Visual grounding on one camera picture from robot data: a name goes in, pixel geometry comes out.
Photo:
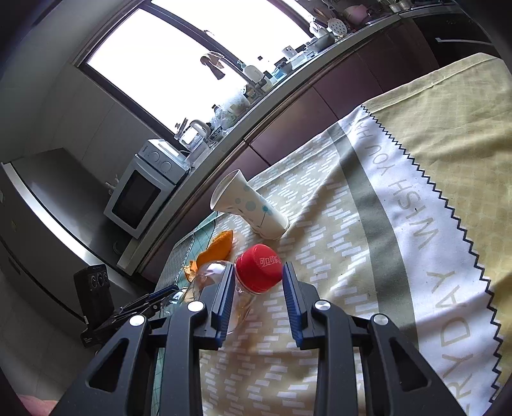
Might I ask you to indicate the kitchen window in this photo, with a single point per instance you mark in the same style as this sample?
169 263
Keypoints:
160 68

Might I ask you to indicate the white dotted paper cup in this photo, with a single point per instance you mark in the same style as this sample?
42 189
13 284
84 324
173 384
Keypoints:
248 208

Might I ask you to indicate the clear plastic bags on counter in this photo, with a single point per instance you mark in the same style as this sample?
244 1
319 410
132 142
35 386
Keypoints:
232 104

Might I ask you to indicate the clear plastic bottle red cap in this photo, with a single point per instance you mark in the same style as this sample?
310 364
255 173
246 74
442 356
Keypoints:
258 268

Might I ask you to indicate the light kitchen countertop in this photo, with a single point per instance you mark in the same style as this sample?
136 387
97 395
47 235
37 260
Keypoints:
190 194

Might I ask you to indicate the metal kitchen faucet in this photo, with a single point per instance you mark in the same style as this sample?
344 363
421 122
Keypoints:
218 72

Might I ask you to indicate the pink pot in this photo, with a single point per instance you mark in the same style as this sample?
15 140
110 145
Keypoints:
355 12

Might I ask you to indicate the large orange peel piece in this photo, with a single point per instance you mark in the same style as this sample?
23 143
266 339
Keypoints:
220 246

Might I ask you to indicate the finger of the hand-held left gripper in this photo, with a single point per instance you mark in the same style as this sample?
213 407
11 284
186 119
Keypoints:
160 294
116 321

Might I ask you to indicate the white mug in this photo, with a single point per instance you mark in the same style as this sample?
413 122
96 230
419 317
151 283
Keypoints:
288 52

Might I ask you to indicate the white perforated skimmer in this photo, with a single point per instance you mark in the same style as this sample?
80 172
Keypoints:
336 27

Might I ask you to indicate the silver refrigerator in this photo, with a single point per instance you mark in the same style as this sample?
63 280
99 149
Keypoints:
48 180

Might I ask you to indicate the small orange peel piece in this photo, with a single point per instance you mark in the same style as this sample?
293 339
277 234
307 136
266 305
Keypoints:
191 272

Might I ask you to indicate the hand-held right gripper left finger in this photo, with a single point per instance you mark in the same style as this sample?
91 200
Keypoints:
222 308

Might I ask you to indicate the person's left forearm pink sleeve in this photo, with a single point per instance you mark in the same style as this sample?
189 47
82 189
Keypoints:
36 406

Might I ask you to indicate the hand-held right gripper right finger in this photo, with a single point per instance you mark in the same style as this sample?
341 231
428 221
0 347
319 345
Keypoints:
294 308

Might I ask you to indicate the dark purple base cabinet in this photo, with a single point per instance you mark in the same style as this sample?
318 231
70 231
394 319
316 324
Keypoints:
360 76

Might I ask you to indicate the white soap pump bottle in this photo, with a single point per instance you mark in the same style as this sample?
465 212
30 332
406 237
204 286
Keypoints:
254 74

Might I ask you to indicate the black built-in oven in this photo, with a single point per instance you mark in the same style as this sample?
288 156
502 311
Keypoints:
452 36

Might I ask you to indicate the patterned yellow green tablecloth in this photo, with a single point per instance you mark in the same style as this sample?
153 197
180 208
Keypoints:
360 240

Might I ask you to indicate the white microwave oven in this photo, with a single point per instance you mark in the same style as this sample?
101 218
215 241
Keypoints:
132 196

